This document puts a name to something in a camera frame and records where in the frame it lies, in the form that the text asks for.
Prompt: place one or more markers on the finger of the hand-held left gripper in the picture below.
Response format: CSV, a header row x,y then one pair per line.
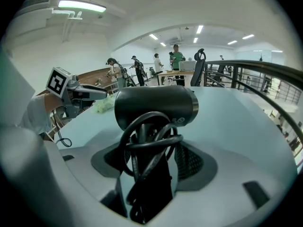
x,y
92,86
94,94

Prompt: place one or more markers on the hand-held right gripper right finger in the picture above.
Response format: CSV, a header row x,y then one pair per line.
x,y
236,167

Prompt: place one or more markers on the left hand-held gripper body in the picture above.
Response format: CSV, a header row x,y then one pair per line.
x,y
58,81

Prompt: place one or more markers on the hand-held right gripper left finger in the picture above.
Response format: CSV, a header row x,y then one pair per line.
x,y
80,164

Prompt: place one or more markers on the pale floral cloth bag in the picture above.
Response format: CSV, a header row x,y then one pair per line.
x,y
104,105

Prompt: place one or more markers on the black hair dryer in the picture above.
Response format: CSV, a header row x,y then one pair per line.
x,y
154,105

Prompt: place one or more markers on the person's left forearm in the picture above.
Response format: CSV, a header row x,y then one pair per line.
x,y
38,112

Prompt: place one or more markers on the wooden office desk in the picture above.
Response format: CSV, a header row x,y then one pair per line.
x,y
170,73

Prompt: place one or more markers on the long ceiling lamp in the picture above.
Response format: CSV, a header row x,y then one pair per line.
x,y
81,5

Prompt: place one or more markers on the white printer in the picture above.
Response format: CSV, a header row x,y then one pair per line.
x,y
187,65

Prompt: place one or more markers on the black metal railing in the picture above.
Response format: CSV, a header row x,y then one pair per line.
x,y
265,67

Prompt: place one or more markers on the black office chair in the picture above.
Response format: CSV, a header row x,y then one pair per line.
x,y
198,70

